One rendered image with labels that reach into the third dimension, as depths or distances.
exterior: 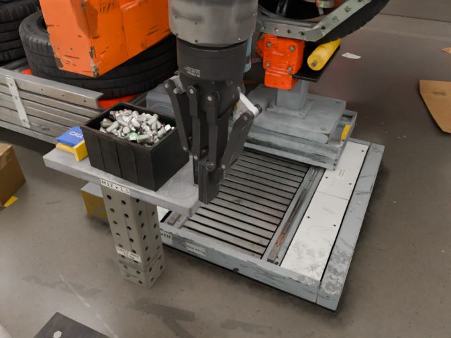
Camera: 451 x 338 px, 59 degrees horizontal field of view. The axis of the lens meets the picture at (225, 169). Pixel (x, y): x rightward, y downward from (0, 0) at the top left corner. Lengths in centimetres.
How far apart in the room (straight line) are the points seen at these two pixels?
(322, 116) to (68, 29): 98
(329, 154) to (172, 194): 81
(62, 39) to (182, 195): 65
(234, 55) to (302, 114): 123
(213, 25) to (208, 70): 5
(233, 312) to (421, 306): 55
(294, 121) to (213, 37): 123
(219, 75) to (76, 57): 92
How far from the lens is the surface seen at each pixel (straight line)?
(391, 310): 132
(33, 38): 177
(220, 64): 41
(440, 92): 258
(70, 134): 110
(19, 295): 141
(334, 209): 144
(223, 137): 49
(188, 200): 88
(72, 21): 126
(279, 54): 141
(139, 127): 91
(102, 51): 128
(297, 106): 165
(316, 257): 128
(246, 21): 41
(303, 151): 158
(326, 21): 134
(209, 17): 39
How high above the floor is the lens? 103
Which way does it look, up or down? 38 degrees down
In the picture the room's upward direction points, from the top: straight up
